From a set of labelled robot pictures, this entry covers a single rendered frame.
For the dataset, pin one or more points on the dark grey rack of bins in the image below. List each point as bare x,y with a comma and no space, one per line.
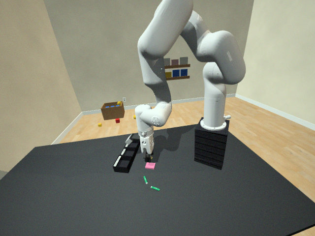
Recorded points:
125,160

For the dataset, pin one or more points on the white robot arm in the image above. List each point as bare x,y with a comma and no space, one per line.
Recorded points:
225,64

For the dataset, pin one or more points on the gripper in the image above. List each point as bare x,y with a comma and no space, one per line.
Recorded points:
147,144

